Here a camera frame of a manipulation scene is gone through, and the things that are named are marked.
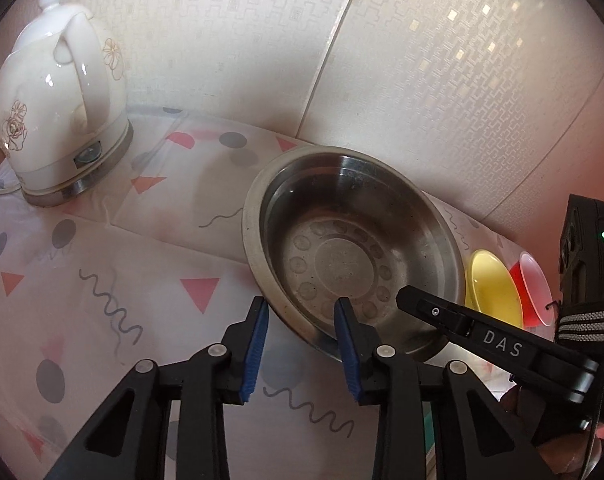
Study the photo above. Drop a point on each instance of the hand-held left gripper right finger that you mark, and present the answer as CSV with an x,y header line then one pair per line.
x,y
347,355

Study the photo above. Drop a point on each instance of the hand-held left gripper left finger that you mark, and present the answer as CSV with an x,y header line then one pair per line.
x,y
254,355

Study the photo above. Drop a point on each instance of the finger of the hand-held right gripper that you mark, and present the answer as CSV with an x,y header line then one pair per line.
x,y
431,307

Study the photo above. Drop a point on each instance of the yellow plastic bowl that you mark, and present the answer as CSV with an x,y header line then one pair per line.
x,y
491,285

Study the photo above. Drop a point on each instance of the red plastic bowl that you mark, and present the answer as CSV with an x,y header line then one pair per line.
x,y
534,285

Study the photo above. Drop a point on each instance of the stainless steel bowl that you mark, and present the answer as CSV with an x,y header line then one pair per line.
x,y
342,260

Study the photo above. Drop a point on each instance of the teal plate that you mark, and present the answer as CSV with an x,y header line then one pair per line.
x,y
430,435

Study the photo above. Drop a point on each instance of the person's right hand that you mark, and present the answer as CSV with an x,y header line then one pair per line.
x,y
556,455

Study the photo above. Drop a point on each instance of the white patterned tablecloth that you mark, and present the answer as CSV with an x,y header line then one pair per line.
x,y
132,260

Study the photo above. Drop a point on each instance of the white ceramic electric kettle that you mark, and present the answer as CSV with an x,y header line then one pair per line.
x,y
57,110

